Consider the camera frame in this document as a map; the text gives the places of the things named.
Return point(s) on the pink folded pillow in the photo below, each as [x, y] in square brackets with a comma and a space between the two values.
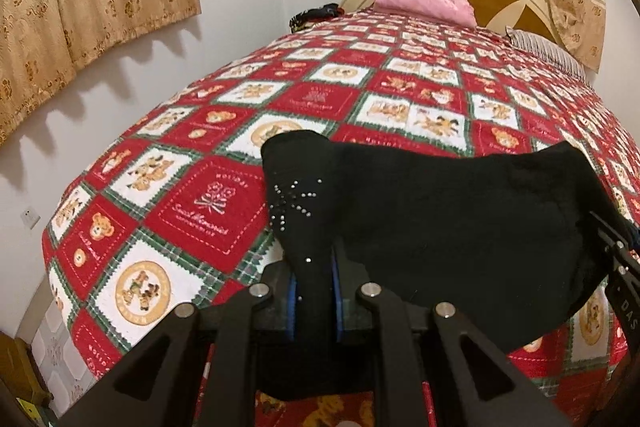
[425, 2]

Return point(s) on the white wall socket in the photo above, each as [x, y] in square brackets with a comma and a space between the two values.
[31, 217]

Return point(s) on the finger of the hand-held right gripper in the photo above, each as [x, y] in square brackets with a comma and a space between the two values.
[612, 247]

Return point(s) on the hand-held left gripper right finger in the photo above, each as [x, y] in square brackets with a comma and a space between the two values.
[337, 307]

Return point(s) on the black pants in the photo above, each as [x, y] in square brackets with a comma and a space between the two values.
[450, 217]

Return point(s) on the red patchwork printed blanket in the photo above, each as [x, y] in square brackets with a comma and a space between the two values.
[200, 217]

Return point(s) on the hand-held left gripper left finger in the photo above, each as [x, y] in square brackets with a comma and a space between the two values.
[291, 307]

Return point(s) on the brown wooden cabinet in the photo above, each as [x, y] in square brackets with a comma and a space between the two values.
[22, 372]

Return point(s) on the striped pillow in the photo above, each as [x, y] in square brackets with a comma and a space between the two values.
[545, 49]

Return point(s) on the dark patterned cloth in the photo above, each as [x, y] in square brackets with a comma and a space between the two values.
[315, 17]

